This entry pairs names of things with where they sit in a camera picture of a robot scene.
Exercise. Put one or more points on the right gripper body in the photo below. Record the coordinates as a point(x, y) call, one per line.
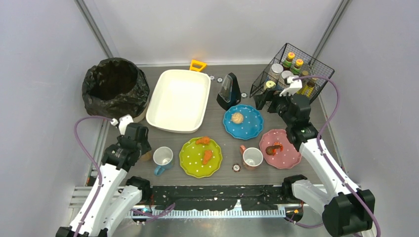
point(271, 99)

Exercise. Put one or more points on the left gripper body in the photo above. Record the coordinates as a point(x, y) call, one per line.
point(144, 152)

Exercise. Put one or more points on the yellow label oil bottle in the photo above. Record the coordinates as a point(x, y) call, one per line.
point(309, 87)

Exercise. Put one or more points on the grain jar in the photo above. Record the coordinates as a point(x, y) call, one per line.
point(274, 73)
point(284, 78)

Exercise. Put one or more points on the red sauce bottle yellow cap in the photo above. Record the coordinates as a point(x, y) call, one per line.
point(296, 67)

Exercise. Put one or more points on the green polka dot plate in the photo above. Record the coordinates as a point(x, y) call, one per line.
point(191, 155)

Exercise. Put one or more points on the yellow lid spice shaker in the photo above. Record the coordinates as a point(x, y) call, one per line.
point(268, 85)

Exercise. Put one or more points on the pink lid spice shaker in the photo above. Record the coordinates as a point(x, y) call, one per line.
point(146, 157)

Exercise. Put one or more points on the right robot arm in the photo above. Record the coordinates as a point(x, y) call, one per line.
point(345, 208)

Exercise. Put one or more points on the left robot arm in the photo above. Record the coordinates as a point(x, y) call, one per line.
point(101, 214)

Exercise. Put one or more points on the blue polka dot plate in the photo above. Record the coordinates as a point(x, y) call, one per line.
point(251, 126)

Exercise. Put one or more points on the beige bun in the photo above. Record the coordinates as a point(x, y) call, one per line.
point(237, 118)

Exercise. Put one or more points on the black metronome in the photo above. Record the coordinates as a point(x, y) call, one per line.
point(229, 95)

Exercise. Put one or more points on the pink polka dot plate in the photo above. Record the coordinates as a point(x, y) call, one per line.
point(285, 158)

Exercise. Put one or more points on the brown and orange food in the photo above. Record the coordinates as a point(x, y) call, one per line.
point(272, 150)

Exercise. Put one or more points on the black bag lined trash bin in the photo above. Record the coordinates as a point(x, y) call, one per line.
point(114, 88)

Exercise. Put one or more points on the white rectangular basin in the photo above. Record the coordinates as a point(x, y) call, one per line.
point(179, 100)

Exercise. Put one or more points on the upper orange food piece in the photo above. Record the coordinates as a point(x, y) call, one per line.
point(203, 141)

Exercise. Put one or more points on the orange food piece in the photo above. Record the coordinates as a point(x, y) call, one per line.
point(208, 154)
point(203, 141)

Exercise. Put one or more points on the brown poker chip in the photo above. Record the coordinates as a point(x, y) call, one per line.
point(236, 168)

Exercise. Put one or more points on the lower orange food piece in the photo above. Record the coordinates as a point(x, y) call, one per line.
point(208, 154)

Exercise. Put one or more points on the black base mat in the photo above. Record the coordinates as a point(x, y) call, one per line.
point(221, 197)

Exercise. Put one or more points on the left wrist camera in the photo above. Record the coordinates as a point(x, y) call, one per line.
point(123, 123)

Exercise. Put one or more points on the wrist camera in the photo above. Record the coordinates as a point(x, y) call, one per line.
point(294, 85)
point(123, 123)

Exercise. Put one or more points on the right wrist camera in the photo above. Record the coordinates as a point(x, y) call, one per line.
point(294, 85)

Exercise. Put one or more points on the blue handled white mug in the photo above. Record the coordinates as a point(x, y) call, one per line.
point(163, 158)

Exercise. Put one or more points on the black wire basket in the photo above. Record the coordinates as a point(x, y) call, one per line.
point(311, 64)

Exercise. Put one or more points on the orange handled white mug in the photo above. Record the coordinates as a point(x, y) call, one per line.
point(252, 157)

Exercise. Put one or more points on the orange plastic handle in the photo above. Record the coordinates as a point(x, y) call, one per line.
point(197, 65)

